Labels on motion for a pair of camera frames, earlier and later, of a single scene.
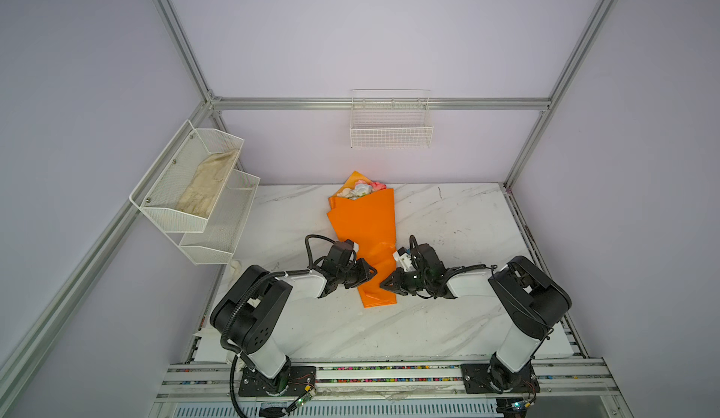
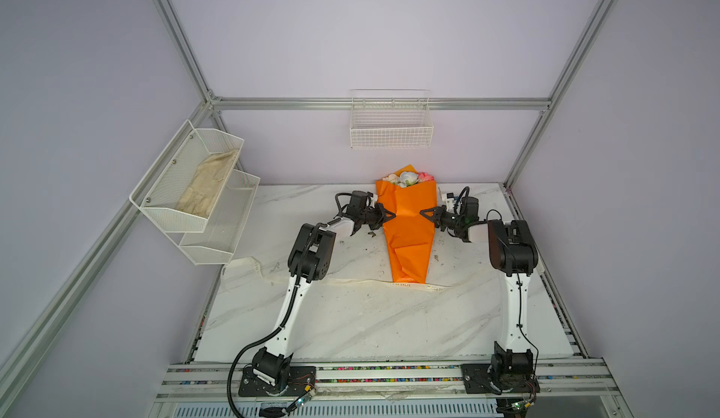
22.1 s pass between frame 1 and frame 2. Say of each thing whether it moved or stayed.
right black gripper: moved
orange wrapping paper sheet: moved
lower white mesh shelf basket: stayed
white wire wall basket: stayed
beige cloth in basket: stayed
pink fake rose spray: moved
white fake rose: moved
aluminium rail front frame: stayed
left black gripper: moved
